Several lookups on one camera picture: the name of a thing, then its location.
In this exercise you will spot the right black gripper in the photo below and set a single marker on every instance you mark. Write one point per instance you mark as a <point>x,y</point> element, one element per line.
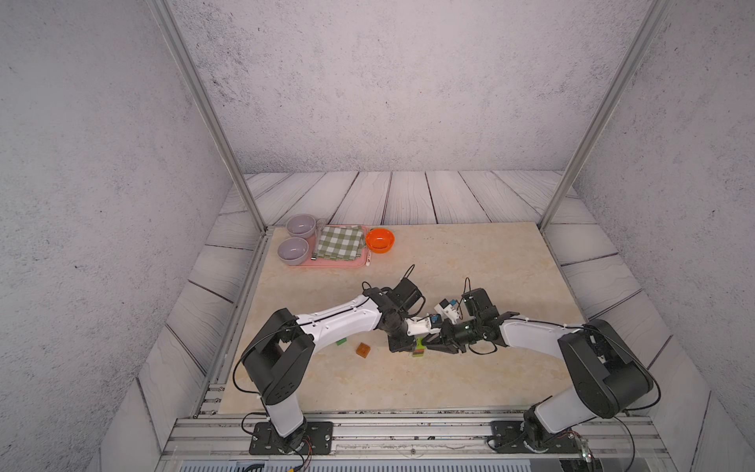
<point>445,341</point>

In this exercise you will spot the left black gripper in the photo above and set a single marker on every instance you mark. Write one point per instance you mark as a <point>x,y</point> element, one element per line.
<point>401,346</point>

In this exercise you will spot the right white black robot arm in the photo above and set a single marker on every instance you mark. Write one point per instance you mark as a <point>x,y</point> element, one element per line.
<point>607,377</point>

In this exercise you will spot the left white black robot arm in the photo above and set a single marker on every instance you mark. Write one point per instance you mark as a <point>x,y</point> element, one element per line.
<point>278,357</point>

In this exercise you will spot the brown lego brick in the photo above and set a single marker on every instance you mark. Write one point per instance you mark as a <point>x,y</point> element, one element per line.
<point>363,350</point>

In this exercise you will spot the orange bowl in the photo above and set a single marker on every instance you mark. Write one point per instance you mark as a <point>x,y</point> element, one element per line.
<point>380,240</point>

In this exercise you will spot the green checkered cloth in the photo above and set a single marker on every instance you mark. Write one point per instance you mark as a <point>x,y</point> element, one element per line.
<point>340,243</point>

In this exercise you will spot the pink tray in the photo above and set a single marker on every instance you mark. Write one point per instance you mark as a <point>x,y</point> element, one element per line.
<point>327,264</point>

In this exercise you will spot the front lavender bowl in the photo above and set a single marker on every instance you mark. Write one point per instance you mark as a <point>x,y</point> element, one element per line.
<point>294,251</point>

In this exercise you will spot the lavender bowl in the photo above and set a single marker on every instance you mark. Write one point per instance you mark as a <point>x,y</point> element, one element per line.
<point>294,251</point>
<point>302,226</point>

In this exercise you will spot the rear lavender bowl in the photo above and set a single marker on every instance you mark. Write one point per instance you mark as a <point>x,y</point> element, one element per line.
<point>302,226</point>

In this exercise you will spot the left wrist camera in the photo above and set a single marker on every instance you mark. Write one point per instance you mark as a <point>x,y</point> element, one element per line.
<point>424,326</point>

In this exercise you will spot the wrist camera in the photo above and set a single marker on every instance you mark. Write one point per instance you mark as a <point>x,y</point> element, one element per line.
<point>450,310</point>
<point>424,326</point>

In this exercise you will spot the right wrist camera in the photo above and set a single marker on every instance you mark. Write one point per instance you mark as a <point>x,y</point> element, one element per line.
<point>450,310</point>

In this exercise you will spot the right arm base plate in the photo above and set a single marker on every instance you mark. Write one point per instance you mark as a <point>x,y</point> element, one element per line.
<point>519,437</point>

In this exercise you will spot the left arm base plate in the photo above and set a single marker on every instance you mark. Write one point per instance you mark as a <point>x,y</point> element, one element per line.
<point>314,438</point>

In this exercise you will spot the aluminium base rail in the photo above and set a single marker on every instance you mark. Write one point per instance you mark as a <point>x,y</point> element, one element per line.
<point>624,443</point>

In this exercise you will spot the left aluminium frame post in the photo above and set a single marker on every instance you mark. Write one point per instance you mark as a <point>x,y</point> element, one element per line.
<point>190,74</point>

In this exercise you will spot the aluminium frame post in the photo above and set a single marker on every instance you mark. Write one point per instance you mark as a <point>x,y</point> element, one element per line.
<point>190,74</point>
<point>629,64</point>

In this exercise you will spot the right aluminium frame post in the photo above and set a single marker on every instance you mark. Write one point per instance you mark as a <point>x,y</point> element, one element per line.
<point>629,64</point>

